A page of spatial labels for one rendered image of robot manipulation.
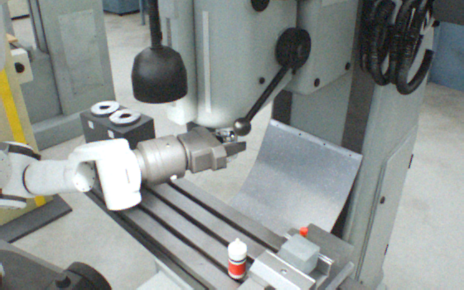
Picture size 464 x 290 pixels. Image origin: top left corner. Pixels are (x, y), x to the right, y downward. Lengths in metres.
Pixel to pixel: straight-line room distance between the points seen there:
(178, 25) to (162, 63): 0.14
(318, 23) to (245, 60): 0.18
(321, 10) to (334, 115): 0.42
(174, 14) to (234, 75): 0.13
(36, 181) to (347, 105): 0.76
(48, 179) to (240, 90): 0.41
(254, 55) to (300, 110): 0.53
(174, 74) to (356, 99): 0.63
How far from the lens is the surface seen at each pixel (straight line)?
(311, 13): 0.70
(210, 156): 0.72
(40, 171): 0.80
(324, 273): 0.84
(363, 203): 1.17
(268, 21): 0.62
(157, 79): 0.46
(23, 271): 1.57
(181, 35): 0.59
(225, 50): 0.59
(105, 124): 1.15
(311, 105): 1.08
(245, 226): 1.02
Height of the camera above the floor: 1.65
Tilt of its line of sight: 30 degrees down
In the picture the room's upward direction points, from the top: straight up
